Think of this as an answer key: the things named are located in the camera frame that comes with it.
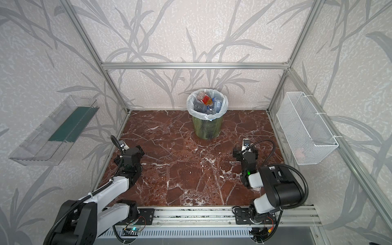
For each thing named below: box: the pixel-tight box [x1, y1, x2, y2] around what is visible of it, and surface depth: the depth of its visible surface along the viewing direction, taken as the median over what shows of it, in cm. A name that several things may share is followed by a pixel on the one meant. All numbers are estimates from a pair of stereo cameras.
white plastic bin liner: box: [186, 88, 229, 121], surface depth 91 cm
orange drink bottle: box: [197, 91, 213, 106], surface depth 95 cm
